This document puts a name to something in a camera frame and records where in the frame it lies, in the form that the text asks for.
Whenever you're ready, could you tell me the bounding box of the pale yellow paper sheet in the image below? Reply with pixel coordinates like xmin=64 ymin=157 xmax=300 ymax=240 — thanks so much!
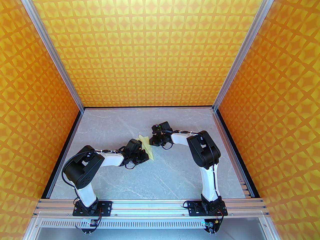
xmin=138 ymin=134 xmax=155 ymax=161

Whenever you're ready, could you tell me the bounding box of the black table border strip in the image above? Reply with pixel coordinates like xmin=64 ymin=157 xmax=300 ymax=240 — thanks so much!
xmin=41 ymin=106 xmax=262 ymax=200

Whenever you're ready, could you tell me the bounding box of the small circuit board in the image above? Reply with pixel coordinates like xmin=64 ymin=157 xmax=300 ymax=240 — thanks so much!
xmin=79 ymin=218 xmax=100 ymax=235
xmin=203 ymin=219 xmax=222 ymax=234

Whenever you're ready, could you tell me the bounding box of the aluminium mounting rail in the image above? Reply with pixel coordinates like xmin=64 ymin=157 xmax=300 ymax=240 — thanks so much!
xmin=34 ymin=198 xmax=269 ymax=219

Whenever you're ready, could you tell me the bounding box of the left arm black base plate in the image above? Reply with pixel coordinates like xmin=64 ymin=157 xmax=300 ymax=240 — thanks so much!
xmin=72 ymin=200 xmax=113 ymax=217

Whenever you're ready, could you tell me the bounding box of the slotted white cable duct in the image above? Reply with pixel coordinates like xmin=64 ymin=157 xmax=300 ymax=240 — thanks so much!
xmin=40 ymin=218 xmax=268 ymax=230

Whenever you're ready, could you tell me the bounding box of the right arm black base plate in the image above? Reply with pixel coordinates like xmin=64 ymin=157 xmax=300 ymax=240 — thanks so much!
xmin=187 ymin=200 xmax=228 ymax=217

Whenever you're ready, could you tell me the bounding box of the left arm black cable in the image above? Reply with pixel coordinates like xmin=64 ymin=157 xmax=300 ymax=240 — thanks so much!
xmin=61 ymin=151 xmax=84 ymax=192

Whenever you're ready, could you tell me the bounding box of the aluminium table side rail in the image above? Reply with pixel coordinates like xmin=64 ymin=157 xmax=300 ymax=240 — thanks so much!
xmin=212 ymin=110 xmax=255 ymax=199

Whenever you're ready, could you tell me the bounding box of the aluminium frame post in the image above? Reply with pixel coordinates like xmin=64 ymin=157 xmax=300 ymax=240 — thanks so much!
xmin=212 ymin=0 xmax=282 ymax=111
xmin=14 ymin=0 xmax=85 ymax=112

